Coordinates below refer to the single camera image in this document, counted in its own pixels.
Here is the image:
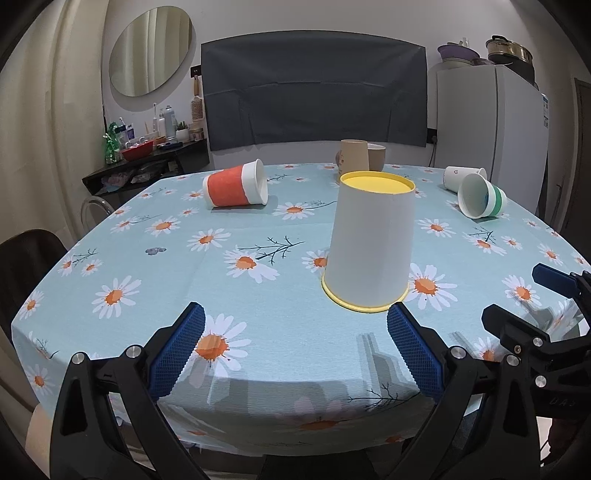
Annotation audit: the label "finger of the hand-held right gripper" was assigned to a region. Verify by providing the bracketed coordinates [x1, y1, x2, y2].
[481, 304, 555, 357]
[532, 263, 591, 302]

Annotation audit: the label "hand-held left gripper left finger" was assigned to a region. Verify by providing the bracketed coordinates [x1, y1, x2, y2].
[50, 302, 206, 480]

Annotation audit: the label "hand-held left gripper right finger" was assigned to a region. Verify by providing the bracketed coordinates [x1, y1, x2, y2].
[387, 302, 542, 480]

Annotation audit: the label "white cup with yellow rim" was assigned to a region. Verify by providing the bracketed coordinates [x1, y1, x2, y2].
[321, 171, 415, 315]

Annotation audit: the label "white cup with green stripe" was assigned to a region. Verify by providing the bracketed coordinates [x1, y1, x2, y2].
[457, 173, 508, 219]

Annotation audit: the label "white cup with heart print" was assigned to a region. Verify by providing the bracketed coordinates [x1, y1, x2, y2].
[444, 166, 488, 191]

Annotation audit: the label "orange and white paper cup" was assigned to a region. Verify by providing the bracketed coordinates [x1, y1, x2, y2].
[203, 159, 269, 208]

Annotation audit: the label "beige paper cup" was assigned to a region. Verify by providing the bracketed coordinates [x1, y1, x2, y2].
[335, 139, 369, 172]

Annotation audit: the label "brown door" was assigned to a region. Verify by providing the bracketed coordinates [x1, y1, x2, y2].
[573, 78, 591, 241]

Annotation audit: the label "white refrigerator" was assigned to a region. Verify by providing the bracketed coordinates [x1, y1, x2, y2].
[435, 64, 552, 217]

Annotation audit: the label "transparent chair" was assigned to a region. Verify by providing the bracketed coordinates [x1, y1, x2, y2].
[81, 195, 115, 229]

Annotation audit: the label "dark brown chair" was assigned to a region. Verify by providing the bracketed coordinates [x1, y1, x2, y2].
[0, 229, 69, 333]

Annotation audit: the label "black side table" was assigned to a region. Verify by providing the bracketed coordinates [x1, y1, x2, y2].
[82, 140, 211, 197]

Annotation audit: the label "green tinsel decoration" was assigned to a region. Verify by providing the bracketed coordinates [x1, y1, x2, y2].
[104, 121, 122, 164]

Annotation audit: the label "stacked metal pots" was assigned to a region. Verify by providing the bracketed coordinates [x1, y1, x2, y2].
[486, 35, 536, 86]

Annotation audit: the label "wooden hair brush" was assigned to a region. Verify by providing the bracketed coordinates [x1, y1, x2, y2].
[190, 74, 205, 121]

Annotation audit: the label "purple basin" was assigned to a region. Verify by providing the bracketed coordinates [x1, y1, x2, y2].
[438, 42, 481, 64]

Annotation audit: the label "beige curtain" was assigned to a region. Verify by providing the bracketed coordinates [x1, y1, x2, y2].
[0, 0, 109, 250]

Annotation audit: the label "dark grey cloth cover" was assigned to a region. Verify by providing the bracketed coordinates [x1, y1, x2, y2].
[201, 31, 428, 151]

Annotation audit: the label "oval wall mirror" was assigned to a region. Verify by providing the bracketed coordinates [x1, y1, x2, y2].
[109, 6, 193, 97]

